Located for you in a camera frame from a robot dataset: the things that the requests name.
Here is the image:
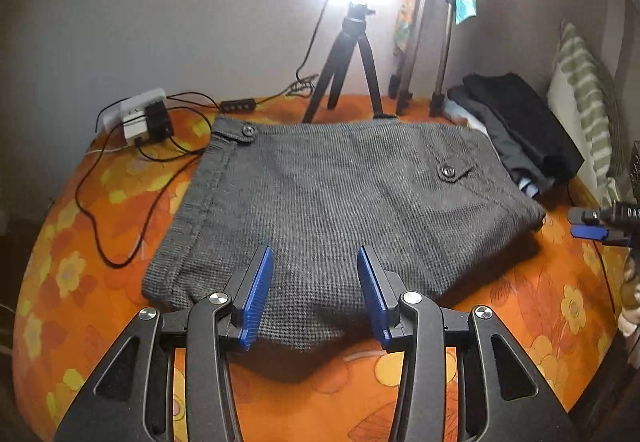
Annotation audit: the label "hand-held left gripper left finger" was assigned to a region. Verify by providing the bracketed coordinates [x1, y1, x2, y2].
[52, 245, 274, 442]

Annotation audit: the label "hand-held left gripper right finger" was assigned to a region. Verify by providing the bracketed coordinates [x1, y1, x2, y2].
[356, 244, 581, 442]

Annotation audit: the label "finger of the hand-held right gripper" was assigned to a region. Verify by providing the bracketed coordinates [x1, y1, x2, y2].
[567, 207, 609, 224]
[570, 223, 610, 241]

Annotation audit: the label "grey woven pants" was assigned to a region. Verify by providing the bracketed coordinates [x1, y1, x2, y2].
[141, 114, 547, 353]

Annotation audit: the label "light blue folded garment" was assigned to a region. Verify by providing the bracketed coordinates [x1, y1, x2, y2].
[442, 101, 542, 199]

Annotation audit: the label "black folded garment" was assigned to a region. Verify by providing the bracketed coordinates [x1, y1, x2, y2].
[446, 72, 586, 182]

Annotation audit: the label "green striped pillow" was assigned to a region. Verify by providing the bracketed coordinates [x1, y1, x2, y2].
[546, 20, 623, 203]

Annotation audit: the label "grey folded garment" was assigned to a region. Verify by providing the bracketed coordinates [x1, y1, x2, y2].
[450, 94, 538, 173]

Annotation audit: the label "orange floral bed sheet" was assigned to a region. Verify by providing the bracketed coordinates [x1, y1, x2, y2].
[14, 93, 632, 442]

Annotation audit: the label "black power adapter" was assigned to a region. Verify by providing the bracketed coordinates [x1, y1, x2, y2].
[144, 103, 175, 142]

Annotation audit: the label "white power adapter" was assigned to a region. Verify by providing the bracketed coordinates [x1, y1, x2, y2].
[121, 117, 151, 147]

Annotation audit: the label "tall metal tripod stand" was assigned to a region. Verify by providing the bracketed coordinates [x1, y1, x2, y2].
[388, 0, 458, 119]

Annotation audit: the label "white power strip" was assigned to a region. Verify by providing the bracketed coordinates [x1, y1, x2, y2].
[96, 88, 167, 135]

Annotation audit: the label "small black tripod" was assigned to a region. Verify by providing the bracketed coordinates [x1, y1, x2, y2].
[302, 2, 385, 124]

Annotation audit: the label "thin black cable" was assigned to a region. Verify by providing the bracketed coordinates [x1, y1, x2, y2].
[566, 179, 617, 318]

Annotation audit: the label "black looping cable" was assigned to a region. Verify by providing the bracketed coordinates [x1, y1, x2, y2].
[75, 91, 221, 268]

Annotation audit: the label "black lamp cable with switch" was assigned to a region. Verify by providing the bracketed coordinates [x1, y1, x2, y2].
[218, 0, 333, 113]

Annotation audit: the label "thin white cable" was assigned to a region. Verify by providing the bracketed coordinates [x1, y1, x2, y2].
[82, 136, 146, 159]

